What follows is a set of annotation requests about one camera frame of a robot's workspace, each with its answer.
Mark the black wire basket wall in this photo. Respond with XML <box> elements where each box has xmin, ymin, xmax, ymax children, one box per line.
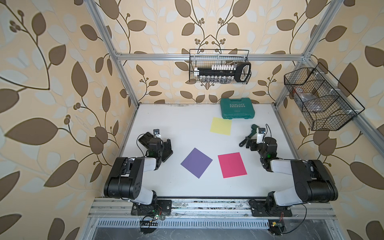
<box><xmin>284</xmin><ymin>63</ymin><xmax>365</xmax><ymax>131</ymax></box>
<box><xmin>189</xmin><ymin>49</ymin><xmax>252</xmax><ymax>85</ymax></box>

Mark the plastic bag in basket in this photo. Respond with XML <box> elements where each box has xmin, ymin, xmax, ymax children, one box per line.
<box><xmin>296</xmin><ymin>89</ymin><xmax>323</xmax><ymax>112</ymax></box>

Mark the black flat tray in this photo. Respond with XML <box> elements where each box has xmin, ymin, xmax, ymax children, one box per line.
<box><xmin>139</xmin><ymin>132</ymin><xmax>157</xmax><ymax>151</ymax></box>

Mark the green tool case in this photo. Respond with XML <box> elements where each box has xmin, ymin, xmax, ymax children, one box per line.
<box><xmin>220</xmin><ymin>98</ymin><xmax>255</xmax><ymax>120</ymax></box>

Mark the purple square paper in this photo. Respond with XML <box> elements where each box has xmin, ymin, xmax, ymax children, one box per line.
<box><xmin>181</xmin><ymin>148</ymin><xmax>213</xmax><ymax>179</ymax></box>

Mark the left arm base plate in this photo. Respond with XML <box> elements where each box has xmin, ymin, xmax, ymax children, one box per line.
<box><xmin>131</xmin><ymin>199</ymin><xmax>172</xmax><ymax>216</ymax></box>

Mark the yellow square paper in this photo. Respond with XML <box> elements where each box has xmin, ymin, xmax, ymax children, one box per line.
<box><xmin>210</xmin><ymin>118</ymin><xmax>232</xmax><ymax>136</ymax></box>

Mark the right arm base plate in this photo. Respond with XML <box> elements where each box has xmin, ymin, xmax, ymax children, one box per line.
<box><xmin>248</xmin><ymin>199</ymin><xmax>293</xmax><ymax>217</ymax></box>

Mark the aluminium front rail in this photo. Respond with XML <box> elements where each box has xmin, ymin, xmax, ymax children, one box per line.
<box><xmin>89</xmin><ymin>198</ymin><xmax>337</xmax><ymax>220</ymax></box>

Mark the black wire basket right wall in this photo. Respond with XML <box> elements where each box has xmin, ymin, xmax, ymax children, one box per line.
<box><xmin>284</xmin><ymin>63</ymin><xmax>365</xmax><ymax>131</ymax></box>

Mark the black socket holder tool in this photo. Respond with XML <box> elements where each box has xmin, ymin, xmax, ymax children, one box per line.
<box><xmin>192</xmin><ymin>62</ymin><xmax>252</xmax><ymax>84</ymax></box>

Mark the black wire basket back wall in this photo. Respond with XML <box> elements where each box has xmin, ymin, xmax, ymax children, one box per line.
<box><xmin>189</xmin><ymin>49</ymin><xmax>252</xmax><ymax>85</ymax></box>

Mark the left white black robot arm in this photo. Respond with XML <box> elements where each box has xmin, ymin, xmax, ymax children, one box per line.
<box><xmin>104</xmin><ymin>132</ymin><xmax>173</xmax><ymax>206</ymax></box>

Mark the green black pipe wrench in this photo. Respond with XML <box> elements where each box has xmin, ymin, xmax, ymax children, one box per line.
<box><xmin>239</xmin><ymin>124</ymin><xmax>259</xmax><ymax>147</ymax></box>

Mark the pink square paper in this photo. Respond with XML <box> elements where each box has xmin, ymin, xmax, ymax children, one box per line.
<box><xmin>218</xmin><ymin>153</ymin><xmax>248</xmax><ymax>179</ymax></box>

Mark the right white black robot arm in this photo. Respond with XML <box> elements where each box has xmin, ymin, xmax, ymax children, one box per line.
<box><xmin>246</xmin><ymin>137</ymin><xmax>339</xmax><ymax>207</ymax></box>

